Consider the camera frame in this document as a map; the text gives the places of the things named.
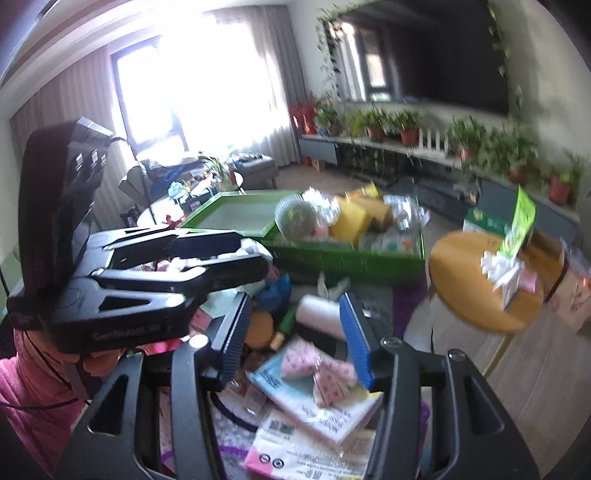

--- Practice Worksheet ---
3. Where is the trailing vine plant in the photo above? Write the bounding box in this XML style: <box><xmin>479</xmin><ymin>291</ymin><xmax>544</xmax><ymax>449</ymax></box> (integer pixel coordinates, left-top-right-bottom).
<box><xmin>316</xmin><ymin>4</ymin><xmax>352</xmax><ymax>100</ymax></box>
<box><xmin>487</xmin><ymin>0</ymin><xmax>525</xmax><ymax>112</ymax></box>

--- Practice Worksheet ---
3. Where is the blue toy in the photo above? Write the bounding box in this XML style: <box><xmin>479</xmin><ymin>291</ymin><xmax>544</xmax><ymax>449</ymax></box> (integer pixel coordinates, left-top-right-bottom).
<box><xmin>256</xmin><ymin>272</ymin><xmax>294</xmax><ymax>319</ymax></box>

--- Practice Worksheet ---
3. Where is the television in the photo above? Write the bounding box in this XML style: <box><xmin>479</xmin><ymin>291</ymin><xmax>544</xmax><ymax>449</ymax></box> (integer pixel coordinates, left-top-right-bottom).
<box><xmin>335</xmin><ymin>0</ymin><xmax>511</xmax><ymax>114</ymax></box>

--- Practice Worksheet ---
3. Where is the tan paper box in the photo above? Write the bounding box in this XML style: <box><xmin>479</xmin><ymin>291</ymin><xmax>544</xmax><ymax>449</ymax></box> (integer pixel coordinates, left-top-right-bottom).
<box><xmin>365</xmin><ymin>198</ymin><xmax>393</xmax><ymax>234</ymax></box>

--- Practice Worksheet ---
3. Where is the window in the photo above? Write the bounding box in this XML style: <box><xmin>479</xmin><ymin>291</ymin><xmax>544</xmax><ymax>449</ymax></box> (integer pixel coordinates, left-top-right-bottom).
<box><xmin>111</xmin><ymin>37</ymin><xmax>278</xmax><ymax>153</ymax></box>

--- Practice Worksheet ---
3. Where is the pink patterned bow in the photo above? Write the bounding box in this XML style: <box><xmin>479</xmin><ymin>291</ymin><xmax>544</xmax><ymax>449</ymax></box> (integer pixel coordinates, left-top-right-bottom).
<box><xmin>281</xmin><ymin>344</ymin><xmax>357</xmax><ymax>408</ymax></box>

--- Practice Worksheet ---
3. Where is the person's left forearm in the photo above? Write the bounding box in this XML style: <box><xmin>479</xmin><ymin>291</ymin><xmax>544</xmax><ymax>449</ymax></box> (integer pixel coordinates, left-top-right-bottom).
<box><xmin>0</xmin><ymin>329</ymin><xmax>93</xmax><ymax>480</ymax></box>

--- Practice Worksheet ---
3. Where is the flower print mask pack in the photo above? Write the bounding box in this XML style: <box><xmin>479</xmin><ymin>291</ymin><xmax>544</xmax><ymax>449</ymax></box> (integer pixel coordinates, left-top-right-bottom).
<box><xmin>369</xmin><ymin>231</ymin><xmax>416</xmax><ymax>254</ymax></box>

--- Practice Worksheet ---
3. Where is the brown curtain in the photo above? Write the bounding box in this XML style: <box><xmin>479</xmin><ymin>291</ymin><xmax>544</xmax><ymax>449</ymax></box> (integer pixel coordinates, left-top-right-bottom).
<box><xmin>9</xmin><ymin>46</ymin><xmax>134</xmax><ymax>232</ymax></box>

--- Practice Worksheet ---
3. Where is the green white carton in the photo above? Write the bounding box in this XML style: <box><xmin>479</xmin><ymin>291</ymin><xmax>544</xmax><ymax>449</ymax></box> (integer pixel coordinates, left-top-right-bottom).
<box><xmin>463</xmin><ymin>208</ymin><xmax>513</xmax><ymax>241</ymax></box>

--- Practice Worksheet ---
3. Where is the person's left hand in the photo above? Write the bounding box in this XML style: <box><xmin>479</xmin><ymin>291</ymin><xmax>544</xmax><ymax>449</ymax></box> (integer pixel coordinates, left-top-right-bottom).
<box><xmin>87</xmin><ymin>347</ymin><xmax>129</xmax><ymax>379</ymax></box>

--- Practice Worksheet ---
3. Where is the white plastic clip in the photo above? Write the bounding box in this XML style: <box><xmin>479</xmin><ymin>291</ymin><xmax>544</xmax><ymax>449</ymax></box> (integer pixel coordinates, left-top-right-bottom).
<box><xmin>318</xmin><ymin>272</ymin><xmax>352</xmax><ymax>296</ymax></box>

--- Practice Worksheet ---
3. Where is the grey ottoman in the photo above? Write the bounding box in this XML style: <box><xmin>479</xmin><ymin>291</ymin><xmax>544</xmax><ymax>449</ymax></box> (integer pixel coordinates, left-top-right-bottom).
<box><xmin>231</xmin><ymin>154</ymin><xmax>280</xmax><ymax>190</ymax></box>

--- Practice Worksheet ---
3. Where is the green yellow tube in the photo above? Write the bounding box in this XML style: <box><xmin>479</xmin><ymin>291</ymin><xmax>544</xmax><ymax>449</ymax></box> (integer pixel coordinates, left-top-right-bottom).
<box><xmin>270</xmin><ymin>305</ymin><xmax>298</xmax><ymax>354</ymax></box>

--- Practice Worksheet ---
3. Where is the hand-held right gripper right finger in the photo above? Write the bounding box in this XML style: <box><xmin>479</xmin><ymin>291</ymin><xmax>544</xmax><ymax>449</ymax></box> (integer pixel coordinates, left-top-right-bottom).
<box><xmin>338</xmin><ymin>292</ymin><xmax>539</xmax><ymax>480</ymax></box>

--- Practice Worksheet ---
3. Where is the green stand-up pouch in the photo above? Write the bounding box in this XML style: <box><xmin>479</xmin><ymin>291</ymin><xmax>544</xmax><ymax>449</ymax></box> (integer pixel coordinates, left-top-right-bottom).
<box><xmin>498</xmin><ymin>185</ymin><xmax>537</xmax><ymax>259</ymax></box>

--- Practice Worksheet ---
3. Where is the dark round coffee table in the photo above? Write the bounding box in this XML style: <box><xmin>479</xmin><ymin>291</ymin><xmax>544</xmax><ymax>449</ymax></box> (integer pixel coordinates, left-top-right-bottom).
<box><xmin>139</xmin><ymin>178</ymin><xmax>245</xmax><ymax>227</ymax></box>

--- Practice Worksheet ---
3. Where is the white router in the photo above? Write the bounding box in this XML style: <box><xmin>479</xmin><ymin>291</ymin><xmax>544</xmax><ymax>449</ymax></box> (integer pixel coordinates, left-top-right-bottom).
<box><xmin>418</xmin><ymin>127</ymin><xmax>452</xmax><ymax>155</ymax></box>

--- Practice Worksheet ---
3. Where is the tv cabinet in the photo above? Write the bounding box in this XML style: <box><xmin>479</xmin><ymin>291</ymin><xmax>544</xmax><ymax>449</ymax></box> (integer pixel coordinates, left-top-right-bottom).
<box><xmin>298</xmin><ymin>134</ymin><xmax>583</xmax><ymax>241</ymax></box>

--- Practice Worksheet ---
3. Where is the white hand-shaped ornament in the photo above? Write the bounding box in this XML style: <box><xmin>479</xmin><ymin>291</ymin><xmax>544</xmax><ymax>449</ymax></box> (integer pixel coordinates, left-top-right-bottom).
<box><xmin>480</xmin><ymin>251</ymin><xmax>525</xmax><ymax>283</ymax></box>

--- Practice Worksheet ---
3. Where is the silver scouring ball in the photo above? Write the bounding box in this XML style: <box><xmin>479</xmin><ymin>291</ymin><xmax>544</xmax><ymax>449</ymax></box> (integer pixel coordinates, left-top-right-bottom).
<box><xmin>274</xmin><ymin>194</ymin><xmax>326</xmax><ymax>241</ymax></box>

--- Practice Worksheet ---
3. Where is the pink yellow tissue pack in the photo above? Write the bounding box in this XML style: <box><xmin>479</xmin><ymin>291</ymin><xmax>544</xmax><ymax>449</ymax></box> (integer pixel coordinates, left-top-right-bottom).
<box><xmin>244</xmin><ymin>415</ymin><xmax>377</xmax><ymax>480</ymax></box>

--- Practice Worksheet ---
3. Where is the green potted plant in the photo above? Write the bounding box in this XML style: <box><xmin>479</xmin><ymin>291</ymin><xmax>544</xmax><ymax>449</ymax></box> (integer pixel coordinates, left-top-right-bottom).
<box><xmin>387</xmin><ymin>110</ymin><xmax>423</xmax><ymax>147</ymax></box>
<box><xmin>346</xmin><ymin>110</ymin><xmax>387</xmax><ymax>142</ymax></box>
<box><xmin>314</xmin><ymin>98</ymin><xmax>346</xmax><ymax>137</ymax></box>
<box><xmin>447</xmin><ymin>115</ymin><xmax>491</xmax><ymax>161</ymax></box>
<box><xmin>545</xmin><ymin>150</ymin><xmax>591</xmax><ymax>207</ymax></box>
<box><xmin>489</xmin><ymin>126</ymin><xmax>540</xmax><ymax>186</ymax></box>

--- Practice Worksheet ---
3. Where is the sheer white curtain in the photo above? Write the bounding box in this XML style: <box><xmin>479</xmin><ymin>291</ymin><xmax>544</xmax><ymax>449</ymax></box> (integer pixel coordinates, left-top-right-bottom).
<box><xmin>208</xmin><ymin>4</ymin><xmax>305</xmax><ymax>167</ymax></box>

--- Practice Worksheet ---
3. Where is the blue white tissue pack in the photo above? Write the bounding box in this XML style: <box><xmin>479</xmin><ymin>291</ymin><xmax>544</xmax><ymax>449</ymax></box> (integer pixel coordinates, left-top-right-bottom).
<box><xmin>247</xmin><ymin>337</ymin><xmax>385</xmax><ymax>448</ymax></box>

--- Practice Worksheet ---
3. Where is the potted spider plant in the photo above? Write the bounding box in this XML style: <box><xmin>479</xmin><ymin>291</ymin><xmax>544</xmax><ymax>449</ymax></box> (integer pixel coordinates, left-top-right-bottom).
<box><xmin>201</xmin><ymin>154</ymin><xmax>243</xmax><ymax>192</ymax></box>

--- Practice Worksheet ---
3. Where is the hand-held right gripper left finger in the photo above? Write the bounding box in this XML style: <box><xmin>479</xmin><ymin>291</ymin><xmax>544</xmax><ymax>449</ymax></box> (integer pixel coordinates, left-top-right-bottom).
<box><xmin>55</xmin><ymin>292</ymin><xmax>253</xmax><ymax>480</ymax></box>

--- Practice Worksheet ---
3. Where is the orange round sponge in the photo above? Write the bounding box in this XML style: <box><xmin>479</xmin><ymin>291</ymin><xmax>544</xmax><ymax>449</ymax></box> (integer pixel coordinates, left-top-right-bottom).
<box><xmin>244</xmin><ymin>310</ymin><xmax>278</xmax><ymax>352</ymax></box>

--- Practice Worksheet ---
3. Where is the paper gift bag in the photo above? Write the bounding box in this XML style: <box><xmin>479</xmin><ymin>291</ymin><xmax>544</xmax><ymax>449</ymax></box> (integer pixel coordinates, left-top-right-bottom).
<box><xmin>545</xmin><ymin>244</ymin><xmax>591</xmax><ymax>330</ymax></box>

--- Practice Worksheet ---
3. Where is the red flower decoration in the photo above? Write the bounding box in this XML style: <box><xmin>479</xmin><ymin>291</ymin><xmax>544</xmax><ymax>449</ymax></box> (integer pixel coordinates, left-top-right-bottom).
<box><xmin>288</xmin><ymin>99</ymin><xmax>319</xmax><ymax>136</ymax></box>

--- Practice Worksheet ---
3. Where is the black cable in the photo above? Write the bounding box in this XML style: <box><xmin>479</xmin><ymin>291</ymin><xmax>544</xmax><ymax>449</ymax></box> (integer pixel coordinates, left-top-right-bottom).
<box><xmin>0</xmin><ymin>330</ymin><xmax>90</xmax><ymax>412</ymax></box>

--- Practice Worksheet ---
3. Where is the yellow sponge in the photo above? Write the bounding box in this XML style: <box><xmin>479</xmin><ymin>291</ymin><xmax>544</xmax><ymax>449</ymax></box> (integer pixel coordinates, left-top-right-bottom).
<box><xmin>330</xmin><ymin>198</ymin><xmax>374</xmax><ymax>244</ymax></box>

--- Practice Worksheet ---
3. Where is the grey armchair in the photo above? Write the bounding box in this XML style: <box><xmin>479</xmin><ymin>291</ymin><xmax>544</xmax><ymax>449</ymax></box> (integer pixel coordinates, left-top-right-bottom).
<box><xmin>117</xmin><ymin>159</ymin><xmax>185</xmax><ymax>204</ymax></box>

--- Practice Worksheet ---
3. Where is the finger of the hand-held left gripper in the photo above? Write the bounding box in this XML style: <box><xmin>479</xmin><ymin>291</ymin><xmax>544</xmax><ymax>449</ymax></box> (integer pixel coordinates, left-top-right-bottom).
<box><xmin>89</xmin><ymin>226</ymin><xmax>244</xmax><ymax>271</ymax></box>
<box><xmin>93</xmin><ymin>253</ymin><xmax>270</xmax><ymax>297</ymax></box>

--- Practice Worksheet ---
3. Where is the round wooden side table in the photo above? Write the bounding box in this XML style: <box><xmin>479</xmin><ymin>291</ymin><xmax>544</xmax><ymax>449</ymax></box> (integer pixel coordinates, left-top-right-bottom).
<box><xmin>428</xmin><ymin>230</ymin><xmax>566</xmax><ymax>374</ymax></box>

